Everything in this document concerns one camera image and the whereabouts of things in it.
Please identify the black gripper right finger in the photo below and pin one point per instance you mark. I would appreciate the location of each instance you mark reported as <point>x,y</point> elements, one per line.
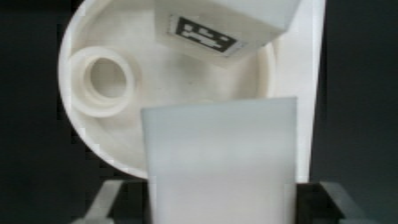
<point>325,205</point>

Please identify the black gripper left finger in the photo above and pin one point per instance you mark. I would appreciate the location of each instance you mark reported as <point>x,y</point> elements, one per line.
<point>119,205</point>

